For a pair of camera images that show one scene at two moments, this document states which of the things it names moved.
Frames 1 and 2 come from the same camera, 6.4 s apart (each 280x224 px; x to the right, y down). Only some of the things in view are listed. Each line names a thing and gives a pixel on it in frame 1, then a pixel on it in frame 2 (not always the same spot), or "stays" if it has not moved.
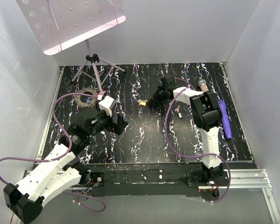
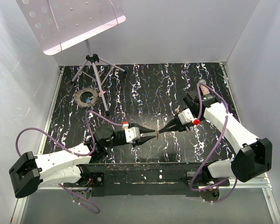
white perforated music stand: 60,24 stays
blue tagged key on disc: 87,100 stays
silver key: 177,109 stays
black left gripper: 117,128 to 142,140
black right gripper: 154,101 to 178,127
